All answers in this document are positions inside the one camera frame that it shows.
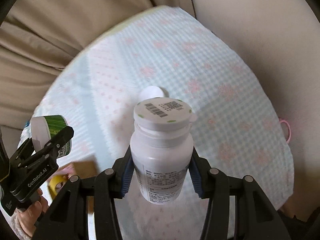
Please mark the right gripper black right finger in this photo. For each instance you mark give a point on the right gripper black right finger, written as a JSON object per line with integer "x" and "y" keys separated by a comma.
{"x": 255, "y": 216}

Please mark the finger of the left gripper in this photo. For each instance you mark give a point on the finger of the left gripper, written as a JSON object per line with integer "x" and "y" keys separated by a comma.
{"x": 60, "y": 144}

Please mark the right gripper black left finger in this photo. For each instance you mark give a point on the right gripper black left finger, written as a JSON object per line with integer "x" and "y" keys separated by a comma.
{"x": 67, "y": 216}

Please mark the green jar with white lid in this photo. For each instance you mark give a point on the green jar with white lid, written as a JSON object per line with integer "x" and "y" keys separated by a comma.
{"x": 44, "y": 128}

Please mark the yellow tape roll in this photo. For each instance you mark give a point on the yellow tape roll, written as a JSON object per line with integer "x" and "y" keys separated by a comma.
{"x": 56, "y": 184}

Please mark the white pill bottle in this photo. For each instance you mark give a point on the white pill bottle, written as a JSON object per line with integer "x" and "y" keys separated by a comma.
{"x": 161, "y": 147}

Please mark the small white-capped bottle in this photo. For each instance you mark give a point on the small white-capped bottle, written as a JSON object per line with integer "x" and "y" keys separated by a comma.
{"x": 151, "y": 92}

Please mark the left hand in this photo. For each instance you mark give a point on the left hand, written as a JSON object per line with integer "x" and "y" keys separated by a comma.
{"x": 29, "y": 217}

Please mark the cardboard box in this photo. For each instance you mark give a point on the cardboard box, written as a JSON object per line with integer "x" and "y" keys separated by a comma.
{"x": 83, "y": 169}

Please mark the beige curtain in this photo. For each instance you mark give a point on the beige curtain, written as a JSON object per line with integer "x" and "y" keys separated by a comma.
{"x": 40, "y": 37}

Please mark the light blue patterned bedspread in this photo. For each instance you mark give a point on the light blue patterned bedspread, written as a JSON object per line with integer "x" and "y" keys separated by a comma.
{"x": 237, "y": 129}

